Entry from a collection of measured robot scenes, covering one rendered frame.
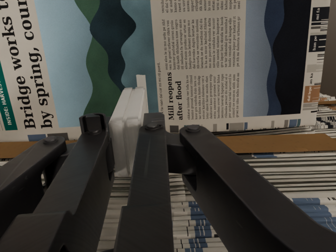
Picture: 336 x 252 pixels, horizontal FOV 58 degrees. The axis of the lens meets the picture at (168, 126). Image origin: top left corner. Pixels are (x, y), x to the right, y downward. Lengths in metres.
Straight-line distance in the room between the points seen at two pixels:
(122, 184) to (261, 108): 0.17
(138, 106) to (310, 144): 0.20
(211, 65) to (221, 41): 0.02
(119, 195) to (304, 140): 0.19
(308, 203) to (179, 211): 0.09
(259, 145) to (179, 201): 0.12
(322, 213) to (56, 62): 0.26
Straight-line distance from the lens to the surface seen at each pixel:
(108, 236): 0.20
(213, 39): 0.30
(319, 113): 0.81
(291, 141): 0.32
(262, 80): 0.32
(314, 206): 0.24
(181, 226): 0.20
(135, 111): 0.15
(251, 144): 0.31
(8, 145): 0.34
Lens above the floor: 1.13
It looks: 70 degrees down
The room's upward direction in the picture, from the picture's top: 174 degrees clockwise
